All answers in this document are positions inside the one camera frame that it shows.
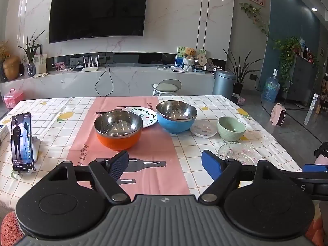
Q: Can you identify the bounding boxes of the patterned cloth bag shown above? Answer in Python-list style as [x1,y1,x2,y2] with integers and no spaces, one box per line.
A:
[232,93,246,105]

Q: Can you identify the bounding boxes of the white vine-patterned plate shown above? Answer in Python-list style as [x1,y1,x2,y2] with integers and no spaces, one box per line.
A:
[120,106,157,129]

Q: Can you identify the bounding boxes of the brown teddy bear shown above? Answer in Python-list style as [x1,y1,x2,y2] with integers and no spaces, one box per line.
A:
[182,47,196,72]

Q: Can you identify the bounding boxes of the blue vase with plant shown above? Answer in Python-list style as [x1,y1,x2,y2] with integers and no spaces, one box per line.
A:
[17,31,45,78]

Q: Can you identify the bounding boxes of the black flat television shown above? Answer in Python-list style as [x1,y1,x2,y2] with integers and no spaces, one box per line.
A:
[49,0,149,44]

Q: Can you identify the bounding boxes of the black smartphone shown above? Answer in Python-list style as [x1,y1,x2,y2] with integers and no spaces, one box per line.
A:
[10,112,35,172]

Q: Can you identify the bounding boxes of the orange steel-lined bowl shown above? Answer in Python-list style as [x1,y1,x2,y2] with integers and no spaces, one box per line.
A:
[94,110,143,151]

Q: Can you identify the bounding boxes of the white phone stand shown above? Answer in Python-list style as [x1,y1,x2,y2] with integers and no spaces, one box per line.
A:
[11,136,41,176]

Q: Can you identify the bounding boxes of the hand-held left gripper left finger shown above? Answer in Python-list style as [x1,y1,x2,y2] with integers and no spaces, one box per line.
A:
[41,150,131,203]

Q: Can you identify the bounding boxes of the pink space heater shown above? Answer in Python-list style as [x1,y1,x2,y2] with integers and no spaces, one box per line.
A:
[270,103,287,127]

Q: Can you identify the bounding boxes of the white carton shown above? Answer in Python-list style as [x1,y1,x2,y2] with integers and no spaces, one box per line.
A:
[304,93,319,126]

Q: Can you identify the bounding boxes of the pink storage box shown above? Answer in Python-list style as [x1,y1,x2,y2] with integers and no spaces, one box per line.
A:
[4,88,25,109]

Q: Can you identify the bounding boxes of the small white plate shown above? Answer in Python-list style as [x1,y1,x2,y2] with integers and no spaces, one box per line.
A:
[190,120,219,138]

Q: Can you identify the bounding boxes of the tall leaf potted plant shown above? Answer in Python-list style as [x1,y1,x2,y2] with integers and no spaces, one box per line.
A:
[224,49,263,95]

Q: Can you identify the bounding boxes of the black power cable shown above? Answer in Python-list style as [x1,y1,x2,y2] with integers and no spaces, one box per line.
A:
[256,77,272,113]

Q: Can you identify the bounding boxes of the brown round vase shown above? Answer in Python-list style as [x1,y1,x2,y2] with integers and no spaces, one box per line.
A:
[3,56,20,80]

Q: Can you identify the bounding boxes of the portrait drawing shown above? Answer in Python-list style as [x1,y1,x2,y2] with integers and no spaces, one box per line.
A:
[34,54,47,73]

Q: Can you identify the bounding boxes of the dark cloth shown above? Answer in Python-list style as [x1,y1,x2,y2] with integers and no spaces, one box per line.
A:
[314,141,328,159]

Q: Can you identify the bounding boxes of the green ceramic bowl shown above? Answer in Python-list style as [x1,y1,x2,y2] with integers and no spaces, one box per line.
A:
[217,116,246,142]

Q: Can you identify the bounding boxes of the trailing potted plant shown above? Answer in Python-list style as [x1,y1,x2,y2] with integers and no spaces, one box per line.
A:
[273,37,301,93]

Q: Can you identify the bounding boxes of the grey cabinet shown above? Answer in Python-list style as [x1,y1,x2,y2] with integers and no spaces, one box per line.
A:
[287,55,321,105]

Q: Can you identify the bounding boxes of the grey trash can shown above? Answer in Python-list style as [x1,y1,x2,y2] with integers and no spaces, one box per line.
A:
[212,70,237,96]

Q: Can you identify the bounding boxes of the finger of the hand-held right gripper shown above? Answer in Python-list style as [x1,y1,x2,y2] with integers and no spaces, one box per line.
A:
[302,163,328,173]

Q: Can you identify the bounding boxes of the grey stool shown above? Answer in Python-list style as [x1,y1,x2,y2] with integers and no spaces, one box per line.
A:
[152,79,182,96]

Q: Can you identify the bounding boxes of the blue water bottle with pump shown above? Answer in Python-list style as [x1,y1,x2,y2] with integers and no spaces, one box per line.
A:
[262,69,281,103]

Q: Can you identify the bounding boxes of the green ivy vine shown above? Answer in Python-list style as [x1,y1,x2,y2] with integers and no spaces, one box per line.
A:
[239,2,272,44]

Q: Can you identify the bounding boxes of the clear glass plate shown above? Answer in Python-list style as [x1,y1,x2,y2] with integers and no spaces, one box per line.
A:
[218,142,264,166]

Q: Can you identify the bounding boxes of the dried flowers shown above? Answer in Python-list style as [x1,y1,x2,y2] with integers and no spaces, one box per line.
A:
[0,41,11,62]

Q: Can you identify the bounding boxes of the blue and green painting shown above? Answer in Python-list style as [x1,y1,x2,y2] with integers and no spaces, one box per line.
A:
[175,46,207,73]

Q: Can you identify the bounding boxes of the blue steel-lined bowl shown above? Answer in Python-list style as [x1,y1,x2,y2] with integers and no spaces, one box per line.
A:
[156,100,198,134]

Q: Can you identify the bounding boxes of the orange fuzzy cloth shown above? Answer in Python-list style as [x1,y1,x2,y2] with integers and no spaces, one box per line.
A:
[0,211,26,246]
[305,219,327,246]

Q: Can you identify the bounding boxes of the white router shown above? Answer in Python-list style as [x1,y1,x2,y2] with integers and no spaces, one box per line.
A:
[81,55,99,72]

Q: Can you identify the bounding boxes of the pink placemat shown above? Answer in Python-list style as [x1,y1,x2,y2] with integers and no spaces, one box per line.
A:
[66,96,191,196]

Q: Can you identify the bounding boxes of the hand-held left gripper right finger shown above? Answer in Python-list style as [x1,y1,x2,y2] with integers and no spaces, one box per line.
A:
[198,150,291,203]

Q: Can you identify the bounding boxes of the white marble television console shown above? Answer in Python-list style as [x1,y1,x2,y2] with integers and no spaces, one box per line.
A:
[0,65,216,103]

